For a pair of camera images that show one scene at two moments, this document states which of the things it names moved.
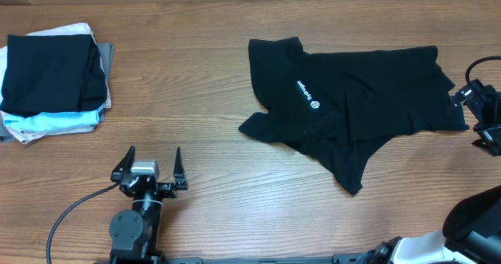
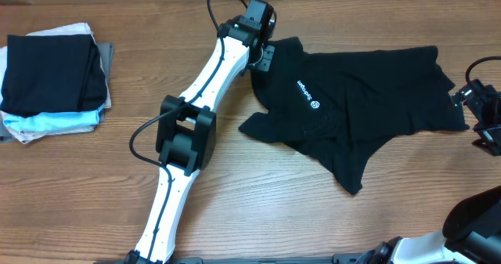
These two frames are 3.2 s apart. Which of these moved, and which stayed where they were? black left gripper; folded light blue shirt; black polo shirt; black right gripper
Moved: black left gripper
Stayed: folded light blue shirt; black right gripper; black polo shirt
